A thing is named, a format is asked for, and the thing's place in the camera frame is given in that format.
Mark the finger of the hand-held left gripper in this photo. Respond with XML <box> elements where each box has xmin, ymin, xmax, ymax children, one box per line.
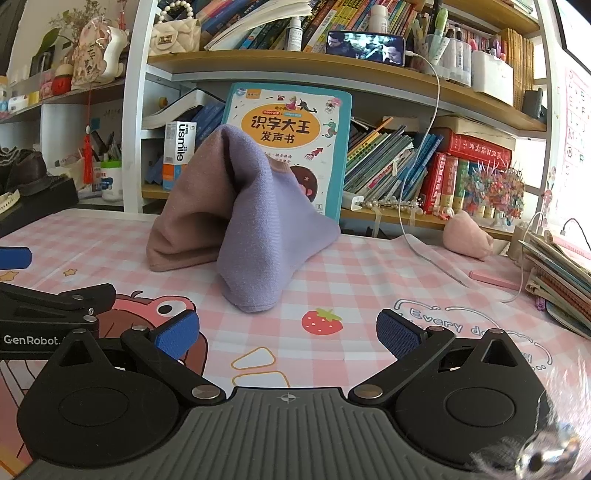
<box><xmin>0</xmin><ymin>282</ymin><xmax>117</xmax><ymax>335</ymax></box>
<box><xmin>0</xmin><ymin>247</ymin><xmax>33</xmax><ymax>270</ymax></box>

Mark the open white book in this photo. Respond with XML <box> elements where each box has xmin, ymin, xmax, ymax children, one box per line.
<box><xmin>204</xmin><ymin>0</ymin><xmax>314</xmax><ymax>51</ymax></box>

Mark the green hardcover book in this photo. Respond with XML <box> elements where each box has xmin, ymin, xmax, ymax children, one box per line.
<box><xmin>455</xmin><ymin>159</ymin><xmax>471</xmax><ymax>213</ymax></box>

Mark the pink checked cartoon table mat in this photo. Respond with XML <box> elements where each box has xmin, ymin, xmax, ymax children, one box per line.
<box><xmin>0</xmin><ymin>208</ymin><xmax>591</xmax><ymax>467</ymax></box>

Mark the green plant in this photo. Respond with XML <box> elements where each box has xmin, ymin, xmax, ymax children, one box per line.
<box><xmin>37</xmin><ymin>9</ymin><xmax>98</xmax><ymax>61</ymax></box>

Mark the row of colourful books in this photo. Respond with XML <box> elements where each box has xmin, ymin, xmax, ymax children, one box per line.
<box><xmin>300</xmin><ymin>0</ymin><xmax>432</xmax><ymax>54</ymax></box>

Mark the white and orange toothbrush box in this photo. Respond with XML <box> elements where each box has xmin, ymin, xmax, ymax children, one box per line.
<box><xmin>163</xmin><ymin>121</ymin><xmax>197</xmax><ymax>191</ymax></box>

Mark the purple and pink sweater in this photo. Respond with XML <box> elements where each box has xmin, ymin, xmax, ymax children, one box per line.
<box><xmin>146</xmin><ymin>124</ymin><xmax>341</xmax><ymax>315</ymax></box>

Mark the white spray bottle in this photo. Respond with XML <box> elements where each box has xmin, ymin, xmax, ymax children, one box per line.
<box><xmin>286</xmin><ymin>16</ymin><xmax>303</xmax><ymax>51</ymax></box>

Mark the red round doll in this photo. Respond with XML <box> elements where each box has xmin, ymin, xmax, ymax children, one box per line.
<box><xmin>51</xmin><ymin>65</ymin><xmax>75</xmax><ymax>95</ymax></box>

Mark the white quilted handbag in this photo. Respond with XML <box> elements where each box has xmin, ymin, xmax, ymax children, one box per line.
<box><xmin>148</xmin><ymin>0</ymin><xmax>201</xmax><ymax>56</ymax></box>

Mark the white plastic bottle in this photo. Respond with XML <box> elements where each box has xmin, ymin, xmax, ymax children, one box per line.
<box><xmin>369</xmin><ymin>4</ymin><xmax>389</xmax><ymax>34</ymax></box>

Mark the pink wall chart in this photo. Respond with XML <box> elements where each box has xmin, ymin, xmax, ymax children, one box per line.
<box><xmin>561</xmin><ymin>69</ymin><xmax>591</xmax><ymax>208</ymax></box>

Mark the white side shelf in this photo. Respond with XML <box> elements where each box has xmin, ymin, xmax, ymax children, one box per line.
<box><xmin>0</xmin><ymin>78</ymin><xmax>127</xmax><ymax>213</ymax></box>

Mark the clear marker pen holder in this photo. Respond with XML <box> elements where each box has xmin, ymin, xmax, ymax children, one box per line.
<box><xmin>416</xmin><ymin>9</ymin><xmax>472</xmax><ymax>86</ymax></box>

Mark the black box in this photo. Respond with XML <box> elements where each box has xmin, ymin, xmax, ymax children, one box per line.
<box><xmin>0</xmin><ymin>175</ymin><xmax>79</xmax><ymax>238</ymax></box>

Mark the colourful bead ornament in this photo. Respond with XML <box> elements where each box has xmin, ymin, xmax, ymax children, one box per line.
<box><xmin>462</xmin><ymin>161</ymin><xmax>526</xmax><ymax>227</ymax></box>

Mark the white can with green lid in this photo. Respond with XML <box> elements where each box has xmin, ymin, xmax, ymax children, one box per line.
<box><xmin>99</xmin><ymin>159</ymin><xmax>123</xmax><ymax>204</ymax></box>

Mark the row of slanted thin books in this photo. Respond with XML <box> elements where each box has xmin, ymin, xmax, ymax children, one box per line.
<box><xmin>344</xmin><ymin>117</ymin><xmax>446</xmax><ymax>204</ymax></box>

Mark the white charging cable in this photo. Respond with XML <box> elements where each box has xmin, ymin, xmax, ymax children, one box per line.
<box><xmin>399</xmin><ymin>52</ymin><xmax>476</xmax><ymax>289</ymax></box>

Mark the smartphone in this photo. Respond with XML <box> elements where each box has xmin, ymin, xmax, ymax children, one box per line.
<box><xmin>326</xmin><ymin>30</ymin><xmax>406</xmax><ymax>66</ymax></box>

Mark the wooden bookshelf with white posts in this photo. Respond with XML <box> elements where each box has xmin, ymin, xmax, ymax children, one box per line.
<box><xmin>121</xmin><ymin>0</ymin><xmax>561</xmax><ymax>241</ymax></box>

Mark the thick red dictionary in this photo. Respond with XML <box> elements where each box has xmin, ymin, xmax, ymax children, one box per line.
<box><xmin>434</xmin><ymin>129</ymin><xmax>514</xmax><ymax>169</ymax></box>

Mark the red tassel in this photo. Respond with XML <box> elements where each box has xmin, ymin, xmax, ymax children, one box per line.
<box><xmin>81</xmin><ymin>88</ymin><xmax>96</xmax><ymax>185</ymax></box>

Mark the bundle of pens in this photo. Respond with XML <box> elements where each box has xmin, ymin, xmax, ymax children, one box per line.
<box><xmin>90</xmin><ymin>131</ymin><xmax>123</xmax><ymax>162</ymax></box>

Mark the pink plush toy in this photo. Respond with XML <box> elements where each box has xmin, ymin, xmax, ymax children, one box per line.
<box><xmin>442</xmin><ymin>210</ymin><xmax>495</xmax><ymax>261</ymax></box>

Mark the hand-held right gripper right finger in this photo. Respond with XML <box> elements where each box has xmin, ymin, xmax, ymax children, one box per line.
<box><xmin>348</xmin><ymin>309</ymin><xmax>536</xmax><ymax>408</ymax></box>

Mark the row of yellow books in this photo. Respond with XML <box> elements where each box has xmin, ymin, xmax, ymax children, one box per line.
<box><xmin>501</xmin><ymin>28</ymin><xmax>536</xmax><ymax>112</ymax></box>

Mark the stack of notebooks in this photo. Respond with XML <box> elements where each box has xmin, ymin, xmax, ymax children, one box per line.
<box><xmin>522</xmin><ymin>228</ymin><xmax>591</xmax><ymax>337</ymax></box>

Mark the red hardcover book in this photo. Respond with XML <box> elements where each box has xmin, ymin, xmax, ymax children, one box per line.
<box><xmin>441</xmin><ymin>157</ymin><xmax>459</xmax><ymax>210</ymax></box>
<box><xmin>418</xmin><ymin>152</ymin><xmax>448</xmax><ymax>215</ymax></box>

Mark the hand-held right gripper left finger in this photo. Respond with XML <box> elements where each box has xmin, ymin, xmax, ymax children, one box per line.
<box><xmin>44</xmin><ymin>310</ymin><xmax>226</xmax><ymax>408</ymax></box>

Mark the pearl bead string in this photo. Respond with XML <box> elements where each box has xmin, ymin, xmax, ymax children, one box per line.
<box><xmin>362</xmin><ymin>195</ymin><xmax>428</xmax><ymax>217</ymax></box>

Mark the pink eraser bar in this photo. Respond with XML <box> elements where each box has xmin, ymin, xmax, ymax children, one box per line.
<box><xmin>468</xmin><ymin>269</ymin><xmax>522</xmax><ymax>291</ymax></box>

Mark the teal children's picture book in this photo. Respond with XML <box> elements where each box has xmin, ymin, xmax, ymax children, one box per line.
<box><xmin>222</xmin><ymin>83</ymin><xmax>352</xmax><ymax>221</ymax></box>

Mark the white storage box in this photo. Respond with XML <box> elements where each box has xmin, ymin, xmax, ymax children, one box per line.
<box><xmin>471</xmin><ymin>48</ymin><xmax>514</xmax><ymax>107</ymax></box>

